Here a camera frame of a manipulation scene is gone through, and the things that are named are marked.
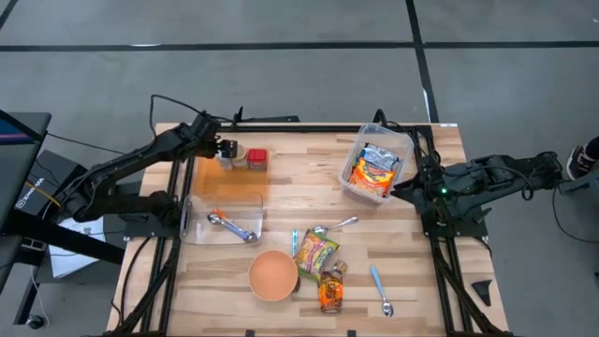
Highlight clear plastic storage bin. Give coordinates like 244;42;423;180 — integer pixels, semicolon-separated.
337;123;416;207

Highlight black labelled computer box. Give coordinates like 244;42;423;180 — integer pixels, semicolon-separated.
15;149;91;221

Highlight lime chili shrimp noodle packet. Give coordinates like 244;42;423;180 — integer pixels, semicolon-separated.
293;227;341;286

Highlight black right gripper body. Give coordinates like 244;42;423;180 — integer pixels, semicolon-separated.
416;170;453;212

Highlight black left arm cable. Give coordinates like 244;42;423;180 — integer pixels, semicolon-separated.
148;94;235;139

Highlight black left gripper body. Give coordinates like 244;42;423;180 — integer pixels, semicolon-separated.
189;113;222;158

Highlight silver metal spoon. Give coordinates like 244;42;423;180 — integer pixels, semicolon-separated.
312;215;360;237
207;211;249;238

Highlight clear left plastic container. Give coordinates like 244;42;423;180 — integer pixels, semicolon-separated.
180;189;266;246

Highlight black aluminium rig frame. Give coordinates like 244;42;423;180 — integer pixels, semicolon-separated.
107;122;514;337

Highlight peach-coloured bowl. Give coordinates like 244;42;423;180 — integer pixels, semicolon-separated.
246;249;300;303

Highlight black workstation desk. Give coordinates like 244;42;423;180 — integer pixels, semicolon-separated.
0;110;126;327

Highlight brown orange noodle packet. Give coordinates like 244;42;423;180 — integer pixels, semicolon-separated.
317;269;345;315

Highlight white paper sheet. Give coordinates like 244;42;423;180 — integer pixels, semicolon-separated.
48;209;108;280

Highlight light blue handled spoon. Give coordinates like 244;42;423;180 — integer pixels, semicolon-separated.
369;264;395;318

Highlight person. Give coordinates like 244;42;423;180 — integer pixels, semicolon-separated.
564;135;599;182

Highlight orange translucent mat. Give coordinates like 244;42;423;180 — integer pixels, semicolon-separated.
190;156;271;210

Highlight red-lid spice container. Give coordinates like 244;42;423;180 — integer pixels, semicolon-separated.
246;148;270;172

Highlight blue yellow ramen packet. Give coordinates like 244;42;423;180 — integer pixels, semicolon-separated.
358;142;402;172

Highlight orange Maruchan ramen packet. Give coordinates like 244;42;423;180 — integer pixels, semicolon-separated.
348;157;397;198

